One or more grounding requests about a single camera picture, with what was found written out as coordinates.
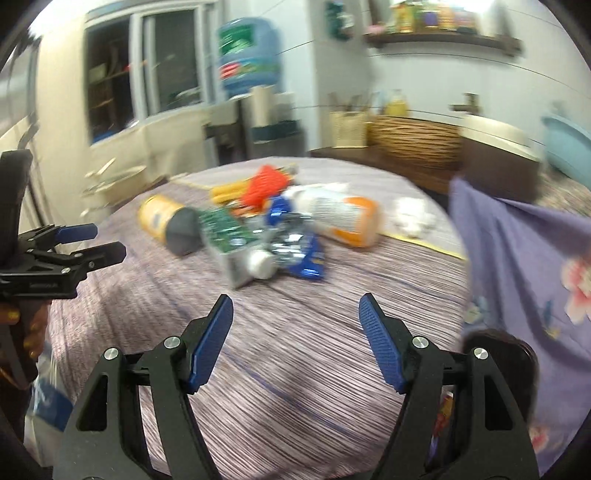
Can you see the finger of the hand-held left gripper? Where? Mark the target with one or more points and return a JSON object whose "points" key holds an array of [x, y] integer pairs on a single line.
{"points": [[76, 232], [102, 255]]}

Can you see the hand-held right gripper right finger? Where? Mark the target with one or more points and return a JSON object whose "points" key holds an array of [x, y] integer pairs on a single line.
{"points": [[383, 346]]}

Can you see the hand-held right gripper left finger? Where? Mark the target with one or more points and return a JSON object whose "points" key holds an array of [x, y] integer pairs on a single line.
{"points": [[212, 341]]}

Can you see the small white bottle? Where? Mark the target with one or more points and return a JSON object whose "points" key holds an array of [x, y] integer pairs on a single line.
{"points": [[262, 264]]}

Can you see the yellow snack packet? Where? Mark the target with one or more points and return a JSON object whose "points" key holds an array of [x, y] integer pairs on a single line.
{"points": [[224, 191]]}

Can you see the orange-red wrapper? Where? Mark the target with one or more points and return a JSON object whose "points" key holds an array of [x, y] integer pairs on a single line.
{"points": [[263, 184]]}

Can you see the person's left hand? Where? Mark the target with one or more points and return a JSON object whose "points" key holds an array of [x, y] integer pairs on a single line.
{"points": [[39, 323]]}

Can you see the glass dish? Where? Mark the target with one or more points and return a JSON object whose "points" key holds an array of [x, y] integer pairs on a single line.
{"points": [[111, 177]]}

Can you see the yellow canister with grey lid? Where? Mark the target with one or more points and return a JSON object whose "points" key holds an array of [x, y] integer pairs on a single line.
{"points": [[159, 219]]}

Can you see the striped lilac tablecloth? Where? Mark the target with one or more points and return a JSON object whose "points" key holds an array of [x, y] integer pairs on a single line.
{"points": [[300, 369]]}

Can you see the green and grey carton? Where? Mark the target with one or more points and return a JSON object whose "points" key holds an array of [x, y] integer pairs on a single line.
{"points": [[226, 230]]}

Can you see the blue and silver foil wrapper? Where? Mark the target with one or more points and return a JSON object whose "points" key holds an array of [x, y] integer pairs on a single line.
{"points": [[307, 261]]}

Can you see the white plastic bag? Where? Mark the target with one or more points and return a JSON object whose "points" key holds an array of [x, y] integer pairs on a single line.
{"points": [[46, 401]]}

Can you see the crumpled white tissue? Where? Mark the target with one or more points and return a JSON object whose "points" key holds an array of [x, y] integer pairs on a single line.
{"points": [[413, 214]]}

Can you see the white and orange bottle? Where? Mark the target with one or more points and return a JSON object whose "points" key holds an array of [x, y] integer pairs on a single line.
{"points": [[337, 212]]}

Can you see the purple floral cloth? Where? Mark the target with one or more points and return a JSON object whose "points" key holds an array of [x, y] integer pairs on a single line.
{"points": [[517, 258]]}

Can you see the water dispenser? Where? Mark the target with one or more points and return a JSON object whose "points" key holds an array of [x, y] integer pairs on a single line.
{"points": [[226, 138]]}

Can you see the glass-door cabinet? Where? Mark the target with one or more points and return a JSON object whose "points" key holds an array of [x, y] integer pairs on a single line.
{"points": [[143, 69]]}

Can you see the dark wooden counter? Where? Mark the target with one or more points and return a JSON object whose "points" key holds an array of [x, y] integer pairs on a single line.
{"points": [[369, 157]]}

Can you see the wicker basket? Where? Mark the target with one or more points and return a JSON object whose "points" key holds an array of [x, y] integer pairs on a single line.
{"points": [[415, 138]]}

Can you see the woven utensil holder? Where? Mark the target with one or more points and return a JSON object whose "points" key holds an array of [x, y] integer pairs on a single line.
{"points": [[348, 129]]}

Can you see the yellow bottle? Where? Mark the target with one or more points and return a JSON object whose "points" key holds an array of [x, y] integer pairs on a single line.
{"points": [[397, 105]]}

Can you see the blue water jug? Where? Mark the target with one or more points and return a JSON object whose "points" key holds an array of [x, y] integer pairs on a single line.
{"points": [[249, 55]]}

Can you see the metal faucet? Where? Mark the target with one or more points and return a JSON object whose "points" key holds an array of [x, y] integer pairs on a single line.
{"points": [[467, 104]]}

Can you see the light blue basin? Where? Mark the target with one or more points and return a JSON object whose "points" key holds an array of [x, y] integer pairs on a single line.
{"points": [[568, 143]]}

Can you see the row of colourful jars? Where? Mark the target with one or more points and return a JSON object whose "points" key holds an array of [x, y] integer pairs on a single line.
{"points": [[434, 16]]}

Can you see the dark wooden wall shelf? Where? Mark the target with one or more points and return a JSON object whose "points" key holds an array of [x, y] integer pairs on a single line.
{"points": [[443, 42]]}

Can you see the teal wall holder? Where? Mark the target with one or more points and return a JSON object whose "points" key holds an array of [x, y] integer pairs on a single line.
{"points": [[339, 21]]}

